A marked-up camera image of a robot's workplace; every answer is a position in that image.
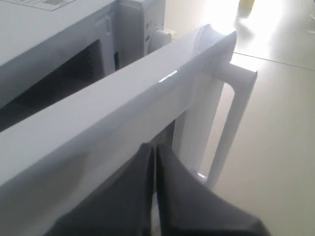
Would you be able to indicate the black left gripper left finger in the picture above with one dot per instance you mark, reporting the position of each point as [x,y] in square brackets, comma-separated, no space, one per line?
[123,208]

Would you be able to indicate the white upper control knob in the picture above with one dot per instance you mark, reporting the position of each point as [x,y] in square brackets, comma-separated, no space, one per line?
[159,39]

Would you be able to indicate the white microwave oven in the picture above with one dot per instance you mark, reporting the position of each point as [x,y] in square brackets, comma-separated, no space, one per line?
[50,49]

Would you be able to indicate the white microwave door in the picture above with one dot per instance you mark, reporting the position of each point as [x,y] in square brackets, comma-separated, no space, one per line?
[51,161]

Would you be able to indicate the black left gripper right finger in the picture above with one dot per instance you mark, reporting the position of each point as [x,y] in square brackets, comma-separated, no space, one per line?
[189,208]

